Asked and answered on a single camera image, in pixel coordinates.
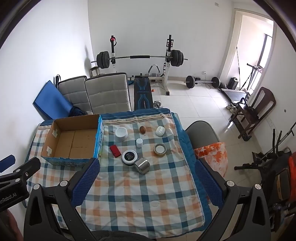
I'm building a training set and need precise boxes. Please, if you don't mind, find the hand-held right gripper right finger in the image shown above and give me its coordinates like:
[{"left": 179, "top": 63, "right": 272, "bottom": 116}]
[{"left": 195, "top": 159, "right": 271, "bottom": 241}]

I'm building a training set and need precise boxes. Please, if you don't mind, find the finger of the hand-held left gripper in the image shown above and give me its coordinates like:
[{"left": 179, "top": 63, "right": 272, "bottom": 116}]
[
  {"left": 0, "top": 157, "right": 41, "bottom": 189},
  {"left": 0, "top": 155, "right": 16, "bottom": 173}
]

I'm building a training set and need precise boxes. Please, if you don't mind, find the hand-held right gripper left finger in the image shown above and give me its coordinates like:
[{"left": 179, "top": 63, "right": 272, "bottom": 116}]
[{"left": 23, "top": 158, "right": 102, "bottom": 241}]

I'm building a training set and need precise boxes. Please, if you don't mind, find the cardboard box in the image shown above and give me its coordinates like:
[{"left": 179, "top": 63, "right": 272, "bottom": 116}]
[{"left": 41, "top": 114, "right": 105, "bottom": 166}]

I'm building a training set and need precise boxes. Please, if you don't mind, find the small red box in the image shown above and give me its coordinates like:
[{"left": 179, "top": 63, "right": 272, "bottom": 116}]
[{"left": 109, "top": 145, "right": 120, "bottom": 158}]

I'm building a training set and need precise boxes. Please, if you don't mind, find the round black-lidded white tin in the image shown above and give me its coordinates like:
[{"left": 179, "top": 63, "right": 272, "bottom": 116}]
[{"left": 122, "top": 150, "right": 139, "bottom": 165}]

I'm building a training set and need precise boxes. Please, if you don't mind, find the brown tape roll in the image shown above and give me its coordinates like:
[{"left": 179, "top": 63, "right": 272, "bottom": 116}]
[{"left": 154, "top": 143, "right": 167, "bottom": 157}]

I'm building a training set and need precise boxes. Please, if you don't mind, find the white round cream jar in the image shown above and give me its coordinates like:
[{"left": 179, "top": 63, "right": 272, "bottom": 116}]
[{"left": 115, "top": 127, "right": 129, "bottom": 142}]

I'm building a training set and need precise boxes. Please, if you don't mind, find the person's left forearm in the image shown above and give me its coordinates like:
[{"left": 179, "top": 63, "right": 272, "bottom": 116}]
[{"left": 7, "top": 210, "right": 24, "bottom": 241}]

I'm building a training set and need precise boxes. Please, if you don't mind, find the orange and white bag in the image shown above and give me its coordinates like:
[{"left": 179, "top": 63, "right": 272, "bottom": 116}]
[{"left": 194, "top": 142, "right": 228, "bottom": 178}]

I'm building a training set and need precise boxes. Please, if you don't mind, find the grey folding chair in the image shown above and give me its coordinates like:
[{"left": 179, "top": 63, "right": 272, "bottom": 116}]
[{"left": 185, "top": 120, "right": 220, "bottom": 150}]

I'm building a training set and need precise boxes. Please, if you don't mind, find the plaid quilted blanket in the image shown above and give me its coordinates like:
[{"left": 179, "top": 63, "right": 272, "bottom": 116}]
[{"left": 24, "top": 108, "right": 212, "bottom": 232}]

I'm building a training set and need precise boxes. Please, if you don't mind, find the black exercise bike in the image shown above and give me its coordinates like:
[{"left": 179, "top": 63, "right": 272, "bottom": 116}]
[{"left": 234, "top": 127, "right": 296, "bottom": 223}]

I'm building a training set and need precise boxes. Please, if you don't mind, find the dark blue quilted cloth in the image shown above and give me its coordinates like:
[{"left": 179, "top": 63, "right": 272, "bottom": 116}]
[{"left": 68, "top": 105, "right": 88, "bottom": 117}]

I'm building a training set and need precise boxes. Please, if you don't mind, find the blue foam mat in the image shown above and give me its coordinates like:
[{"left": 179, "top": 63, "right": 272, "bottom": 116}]
[{"left": 33, "top": 80, "right": 73, "bottom": 120}]

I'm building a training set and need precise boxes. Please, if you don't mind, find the dark wooden chair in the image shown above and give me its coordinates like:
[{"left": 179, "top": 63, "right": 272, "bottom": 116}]
[{"left": 231, "top": 87, "right": 277, "bottom": 142}]

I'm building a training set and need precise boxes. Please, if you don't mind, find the grey tufted cushion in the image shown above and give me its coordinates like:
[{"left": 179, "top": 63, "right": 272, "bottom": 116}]
[
  {"left": 84, "top": 73, "right": 132, "bottom": 115},
  {"left": 58, "top": 75, "right": 89, "bottom": 114}
]

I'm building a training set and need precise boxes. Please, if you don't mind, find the black speaker box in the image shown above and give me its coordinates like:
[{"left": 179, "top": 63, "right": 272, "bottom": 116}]
[{"left": 228, "top": 77, "right": 239, "bottom": 90}]

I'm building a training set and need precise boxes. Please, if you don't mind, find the short barbell with plates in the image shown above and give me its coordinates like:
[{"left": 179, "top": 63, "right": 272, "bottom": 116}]
[{"left": 184, "top": 75, "right": 221, "bottom": 89}]

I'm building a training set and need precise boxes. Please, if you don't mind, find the black and blue weight bench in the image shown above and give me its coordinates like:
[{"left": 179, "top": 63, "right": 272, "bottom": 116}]
[{"left": 133, "top": 77, "right": 155, "bottom": 111}]

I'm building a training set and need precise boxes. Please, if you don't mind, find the folding exercise machine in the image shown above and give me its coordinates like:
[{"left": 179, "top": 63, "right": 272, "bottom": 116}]
[{"left": 246, "top": 62, "right": 264, "bottom": 91}]

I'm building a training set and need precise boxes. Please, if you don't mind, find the grey metal handle attachment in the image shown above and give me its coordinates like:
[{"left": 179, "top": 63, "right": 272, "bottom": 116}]
[{"left": 148, "top": 65, "right": 160, "bottom": 77}]

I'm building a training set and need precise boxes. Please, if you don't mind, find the white door frame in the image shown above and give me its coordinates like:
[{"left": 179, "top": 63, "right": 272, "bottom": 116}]
[{"left": 218, "top": 8, "right": 278, "bottom": 94}]

